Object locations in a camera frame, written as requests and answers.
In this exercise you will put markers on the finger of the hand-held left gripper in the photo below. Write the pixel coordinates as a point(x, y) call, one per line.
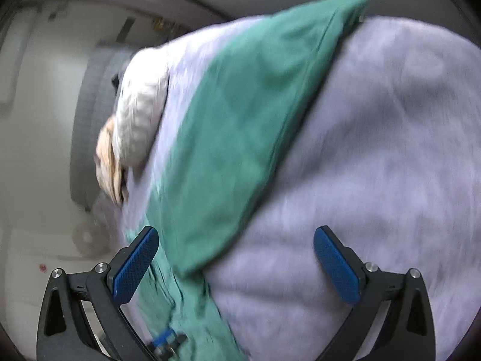
point(165, 340)

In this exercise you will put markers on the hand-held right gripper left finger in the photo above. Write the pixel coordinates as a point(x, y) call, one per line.
point(136, 265)

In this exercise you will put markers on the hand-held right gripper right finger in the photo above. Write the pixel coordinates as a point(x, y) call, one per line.
point(338, 270)

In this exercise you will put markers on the green garment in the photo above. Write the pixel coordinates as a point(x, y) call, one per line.
point(225, 139)

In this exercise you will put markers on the lavender fuzzy blanket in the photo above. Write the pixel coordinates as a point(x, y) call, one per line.
point(375, 158)

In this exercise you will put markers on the cream quilted pillow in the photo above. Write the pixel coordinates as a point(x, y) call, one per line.
point(139, 112)

